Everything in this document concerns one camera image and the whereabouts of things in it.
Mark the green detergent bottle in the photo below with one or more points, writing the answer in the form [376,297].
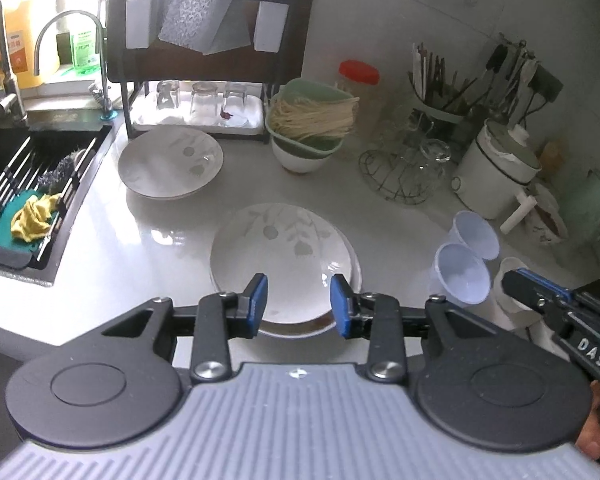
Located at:
[86,52]

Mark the white leaf print plate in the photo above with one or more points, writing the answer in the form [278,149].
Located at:
[280,255]
[170,157]

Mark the pale purple plastic cup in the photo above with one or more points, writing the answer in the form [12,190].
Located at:
[475,235]
[460,275]

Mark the white plate brown rim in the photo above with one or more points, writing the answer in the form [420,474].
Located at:
[286,331]

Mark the clear drinking glass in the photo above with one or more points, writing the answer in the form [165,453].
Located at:
[203,100]
[168,95]
[235,102]

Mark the bunch of chopsticks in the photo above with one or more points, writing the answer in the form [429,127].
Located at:
[437,80]

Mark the steel kitchen faucet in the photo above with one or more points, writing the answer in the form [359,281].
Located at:
[10,85]

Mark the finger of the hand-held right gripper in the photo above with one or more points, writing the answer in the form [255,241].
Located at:
[525,290]

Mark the black kitchen sink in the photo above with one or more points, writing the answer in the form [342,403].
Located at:
[0,145]

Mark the white electric pot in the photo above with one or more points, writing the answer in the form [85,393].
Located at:
[485,180]

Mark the gooseneck steel faucet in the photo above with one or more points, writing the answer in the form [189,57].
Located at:
[102,85]

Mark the chopstick holder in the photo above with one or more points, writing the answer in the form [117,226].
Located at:
[440,112]

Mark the steel wool scrubber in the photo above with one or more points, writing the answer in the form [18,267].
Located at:
[62,170]

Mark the white cutlery holder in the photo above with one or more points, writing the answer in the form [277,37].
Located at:
[141,22]
[271,27]

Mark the grey patterned cutting board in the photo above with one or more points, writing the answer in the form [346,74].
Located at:
[200,10]

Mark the black dish rack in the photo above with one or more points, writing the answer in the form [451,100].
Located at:
[130,70]

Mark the black wall socket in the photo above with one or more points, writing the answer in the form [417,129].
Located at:
[549,85]

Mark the green glass jar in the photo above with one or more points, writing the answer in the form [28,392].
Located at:
[587,210]

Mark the green cloth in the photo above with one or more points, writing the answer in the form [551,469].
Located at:
[7,212]

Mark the patterned small bowl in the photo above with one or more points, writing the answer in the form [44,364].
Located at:
[547,220]

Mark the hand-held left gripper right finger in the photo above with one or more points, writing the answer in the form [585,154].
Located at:
[340,310]

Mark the steel sink drain rack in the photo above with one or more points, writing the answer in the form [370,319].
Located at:
[72,185]

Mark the green plastic basket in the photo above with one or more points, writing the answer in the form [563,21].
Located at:
[307,147]

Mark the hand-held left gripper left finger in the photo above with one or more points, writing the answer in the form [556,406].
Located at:
[258,305]

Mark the dry noodles bundle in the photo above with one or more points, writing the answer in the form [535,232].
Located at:
[312,117]

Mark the glass cup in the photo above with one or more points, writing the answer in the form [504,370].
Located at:
[436,152]

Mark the orange detergent bottle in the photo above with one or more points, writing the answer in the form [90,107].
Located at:
[27,45]

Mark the red lid plastic jar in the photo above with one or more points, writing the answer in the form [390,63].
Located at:
[358,80]

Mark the white drip tray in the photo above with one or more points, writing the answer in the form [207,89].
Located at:
[152,119]

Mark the white ceramic bowl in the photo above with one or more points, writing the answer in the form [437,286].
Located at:
[300,162]

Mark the yellow cloth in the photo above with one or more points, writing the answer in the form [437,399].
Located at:
[32,217]

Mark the hanging kitchen utensils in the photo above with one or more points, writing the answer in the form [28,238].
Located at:
[510,80]

